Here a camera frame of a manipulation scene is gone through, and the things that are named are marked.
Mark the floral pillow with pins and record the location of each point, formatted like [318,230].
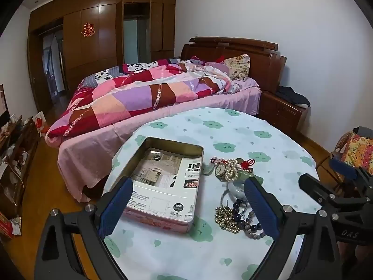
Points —
[237,65]

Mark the wooden bed headboard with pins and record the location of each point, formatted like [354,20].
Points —
[262,64]

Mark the red cardboard box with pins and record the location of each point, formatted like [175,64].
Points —
[5,224]

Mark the dark clothes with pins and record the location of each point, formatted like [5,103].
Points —
[291,94]

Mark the wooden nightstand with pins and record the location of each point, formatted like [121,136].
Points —
[279,113]

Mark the colourful patterned cushion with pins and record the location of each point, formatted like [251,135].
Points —
[361,148]

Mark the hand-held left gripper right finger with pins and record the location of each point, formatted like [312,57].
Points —
[262,210]

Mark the silver wristwatch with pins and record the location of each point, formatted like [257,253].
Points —
[220,170]

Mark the red and white paper bag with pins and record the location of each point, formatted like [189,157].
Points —
[39,121]

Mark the thin silver bangle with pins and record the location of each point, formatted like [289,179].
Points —
[222,199]

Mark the person's right forearm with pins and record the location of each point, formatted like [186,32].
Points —
[357,259]

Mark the rectangular metal tin box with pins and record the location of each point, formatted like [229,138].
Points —
[157,221]

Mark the jade pendant red white tassel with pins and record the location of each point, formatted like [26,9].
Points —
[217,161]

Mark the wooden television cabinet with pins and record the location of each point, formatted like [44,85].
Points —
[20,143]

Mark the bed with pink sheet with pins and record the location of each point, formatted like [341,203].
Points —
[87,157]

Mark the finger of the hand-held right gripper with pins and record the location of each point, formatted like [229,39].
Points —
[343,166]
[316,189]

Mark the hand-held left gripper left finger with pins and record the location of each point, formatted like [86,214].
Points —
[116,204]

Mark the brown wooden wardrobe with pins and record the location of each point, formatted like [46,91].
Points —
[102,49]

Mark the pale jade bangle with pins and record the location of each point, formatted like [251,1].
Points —
[234,192]

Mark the wicker chair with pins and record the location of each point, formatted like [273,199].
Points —
[340,141]

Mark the patchwork quilt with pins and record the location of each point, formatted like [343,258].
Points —
[131,99]

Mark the red paper wall decoration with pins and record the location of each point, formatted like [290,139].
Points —
[87,29]

